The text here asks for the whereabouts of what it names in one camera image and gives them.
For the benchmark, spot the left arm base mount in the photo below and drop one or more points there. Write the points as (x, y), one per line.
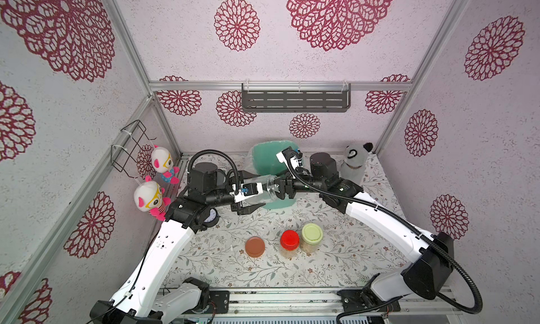
(210, 301)

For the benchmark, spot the pink white plush doll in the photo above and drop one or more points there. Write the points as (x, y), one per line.
(149, 198)
(163, 163)

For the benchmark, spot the glass jar of peanuts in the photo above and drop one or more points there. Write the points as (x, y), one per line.
(268, 188)

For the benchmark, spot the green lidded peanut jar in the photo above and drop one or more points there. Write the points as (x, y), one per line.
(310, 238)

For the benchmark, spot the small black alarm clock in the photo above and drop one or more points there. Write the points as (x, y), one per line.
(213, 219)

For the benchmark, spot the lower pink white plush doll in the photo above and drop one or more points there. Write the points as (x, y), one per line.
(149, 198)

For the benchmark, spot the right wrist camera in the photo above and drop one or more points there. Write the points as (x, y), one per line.
(292, 158)

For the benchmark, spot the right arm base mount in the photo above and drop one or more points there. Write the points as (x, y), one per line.
(362, 300)

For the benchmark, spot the aluminium rail frame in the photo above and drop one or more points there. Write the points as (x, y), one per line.
(313, 305)

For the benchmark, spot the red lidded peanut jar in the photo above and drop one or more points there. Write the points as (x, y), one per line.
(289, 243)

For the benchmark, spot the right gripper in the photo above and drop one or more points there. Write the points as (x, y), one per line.
(289, 187)

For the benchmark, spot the green trash bin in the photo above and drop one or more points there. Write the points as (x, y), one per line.
(280, 204)

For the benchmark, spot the grey plush dog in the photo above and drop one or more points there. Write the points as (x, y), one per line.
(354, 161)

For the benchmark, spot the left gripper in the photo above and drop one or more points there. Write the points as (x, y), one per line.
(238, 207)

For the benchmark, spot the grey wall shelf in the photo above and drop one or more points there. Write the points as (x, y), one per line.
(295, 101)

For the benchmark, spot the brown jar lid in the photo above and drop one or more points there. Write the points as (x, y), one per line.
(255, 247)

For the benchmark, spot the upper pink white plush doll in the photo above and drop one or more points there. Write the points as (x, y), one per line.
(163, 163)

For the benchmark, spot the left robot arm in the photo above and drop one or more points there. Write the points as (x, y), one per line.
(193, 211)

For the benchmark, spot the black wire basket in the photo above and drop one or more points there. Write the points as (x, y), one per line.
(132, 156)

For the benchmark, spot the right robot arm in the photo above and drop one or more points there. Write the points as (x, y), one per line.
(431, 257)

